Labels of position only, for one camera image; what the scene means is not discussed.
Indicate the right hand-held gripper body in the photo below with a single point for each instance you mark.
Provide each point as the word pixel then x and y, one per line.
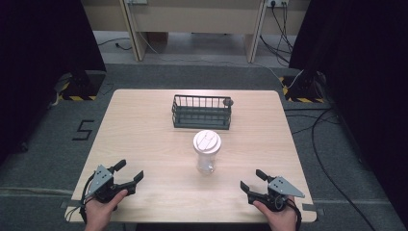
pixel 282 188

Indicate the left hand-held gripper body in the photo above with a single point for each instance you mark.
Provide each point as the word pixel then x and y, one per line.
pixel 100 179

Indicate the clear cup with white lid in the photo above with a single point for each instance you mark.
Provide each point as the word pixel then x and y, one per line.
pixel 207 145

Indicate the person's right hand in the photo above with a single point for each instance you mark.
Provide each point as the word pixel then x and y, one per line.
pixel 279 218

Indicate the person's left hand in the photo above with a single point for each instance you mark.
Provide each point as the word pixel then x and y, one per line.
pixel 100 211

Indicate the black stand base hazard stripes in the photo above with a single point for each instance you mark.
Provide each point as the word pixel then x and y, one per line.
pixel 303 90
pixel 84 87

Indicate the black curtain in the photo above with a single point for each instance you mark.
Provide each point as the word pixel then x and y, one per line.
pixel 362 70
pixel 41 61

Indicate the beige wooden desk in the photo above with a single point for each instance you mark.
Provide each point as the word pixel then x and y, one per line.
pixel 198 16

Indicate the white wall socket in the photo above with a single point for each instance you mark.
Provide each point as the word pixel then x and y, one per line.
pixel 277 2

